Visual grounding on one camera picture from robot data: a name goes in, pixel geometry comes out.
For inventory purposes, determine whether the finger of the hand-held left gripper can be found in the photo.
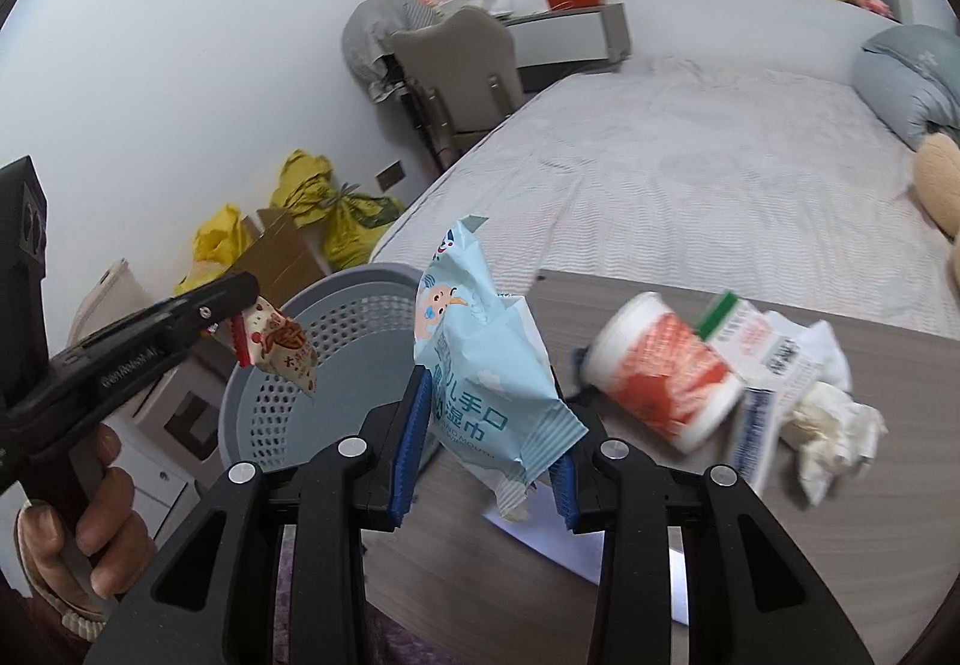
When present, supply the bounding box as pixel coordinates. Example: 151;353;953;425
45;269;260;412

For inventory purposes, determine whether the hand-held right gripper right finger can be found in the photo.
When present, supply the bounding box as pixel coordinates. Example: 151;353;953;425
544;436;875;665

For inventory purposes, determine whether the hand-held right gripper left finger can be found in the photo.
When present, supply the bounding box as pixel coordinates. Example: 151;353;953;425
82;365;436;665

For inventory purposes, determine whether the light blue wet wipes packet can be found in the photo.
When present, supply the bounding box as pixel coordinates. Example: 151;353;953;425
412;215;590;523

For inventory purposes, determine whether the grey-blue perforated plastic basket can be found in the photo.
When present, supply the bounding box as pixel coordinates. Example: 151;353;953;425
220;265;436;480

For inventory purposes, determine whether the red patterned snack wrapper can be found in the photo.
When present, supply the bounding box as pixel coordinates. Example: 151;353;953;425
232;295;320;400

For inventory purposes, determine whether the white green medicine box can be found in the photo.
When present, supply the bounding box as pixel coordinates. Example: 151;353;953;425
696;290;826;497

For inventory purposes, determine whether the person's left forearm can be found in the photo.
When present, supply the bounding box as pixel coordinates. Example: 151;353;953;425
0;582;113;665

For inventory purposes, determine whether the person's left hand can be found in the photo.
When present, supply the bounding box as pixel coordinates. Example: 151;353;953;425
15;423;156;625

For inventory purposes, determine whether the white paper sheet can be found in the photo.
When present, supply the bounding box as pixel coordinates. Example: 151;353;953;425
484;485;691;625

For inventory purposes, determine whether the beige bag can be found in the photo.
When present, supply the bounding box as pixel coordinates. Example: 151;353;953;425
70;258;152;345

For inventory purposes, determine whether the yellow plastic bag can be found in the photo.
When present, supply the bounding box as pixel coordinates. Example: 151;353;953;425
176;205;254;296
270;149;336;229

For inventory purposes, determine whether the white cabinet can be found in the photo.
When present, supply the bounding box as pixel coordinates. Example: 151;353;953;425
101;342;230;538

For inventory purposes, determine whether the red and white paper cup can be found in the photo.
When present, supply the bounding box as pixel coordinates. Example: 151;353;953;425
583;292;745;454

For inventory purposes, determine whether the brown cardboard sheet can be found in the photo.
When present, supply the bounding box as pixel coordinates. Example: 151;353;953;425
232;209;332;306

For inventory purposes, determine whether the yellow green tied bag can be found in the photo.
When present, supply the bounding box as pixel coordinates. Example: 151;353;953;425
322;185;406;268

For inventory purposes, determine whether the white knotted cloth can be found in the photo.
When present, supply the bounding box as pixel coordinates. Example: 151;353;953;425
780;316;890;508

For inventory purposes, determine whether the bed with checked sheet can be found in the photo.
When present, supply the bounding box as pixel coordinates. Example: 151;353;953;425
367;53;960;336

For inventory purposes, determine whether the grey cloth bundle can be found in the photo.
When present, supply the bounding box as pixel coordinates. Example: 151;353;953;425
343;0;443;103

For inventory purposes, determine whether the beige upholstered chair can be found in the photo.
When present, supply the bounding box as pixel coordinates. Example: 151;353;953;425
390;7;526;157

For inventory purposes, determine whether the grey and white desk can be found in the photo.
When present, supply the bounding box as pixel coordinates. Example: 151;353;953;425
502;2;631;94

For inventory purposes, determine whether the beige teddy bear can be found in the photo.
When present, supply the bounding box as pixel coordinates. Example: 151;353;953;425
910;128;960;262

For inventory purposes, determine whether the blue-grey folded duvet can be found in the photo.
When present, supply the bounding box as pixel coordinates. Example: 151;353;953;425
851;23;960;150

